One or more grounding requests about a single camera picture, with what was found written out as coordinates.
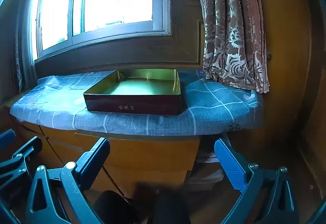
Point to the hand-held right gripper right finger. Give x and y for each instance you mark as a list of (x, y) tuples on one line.
[(230, 166)]

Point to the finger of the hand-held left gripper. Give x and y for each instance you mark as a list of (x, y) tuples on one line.
[(6, 136), (31, 146)]

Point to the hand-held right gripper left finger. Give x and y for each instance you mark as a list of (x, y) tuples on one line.
[(94, 160)]

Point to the wooden drawer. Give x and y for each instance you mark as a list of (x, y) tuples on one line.
[(152, 157)]

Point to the dark red tin box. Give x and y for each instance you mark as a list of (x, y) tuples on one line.
[(132, 105)]

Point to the translucent plastic storage box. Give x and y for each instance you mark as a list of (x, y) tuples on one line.
[(206, 173)]

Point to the orange wooden cabinet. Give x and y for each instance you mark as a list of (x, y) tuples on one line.
[(58, 142)]

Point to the blue checked cloth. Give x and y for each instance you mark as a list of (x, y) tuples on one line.
[(216, 109)]

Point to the narrow patterned curtain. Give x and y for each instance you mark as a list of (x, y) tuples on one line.
[(17, 68)]

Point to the wooden wardrobe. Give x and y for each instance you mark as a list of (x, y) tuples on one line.
[(282, 61)]

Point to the brown patterned curtain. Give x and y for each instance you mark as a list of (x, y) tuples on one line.
[(229, 23)]

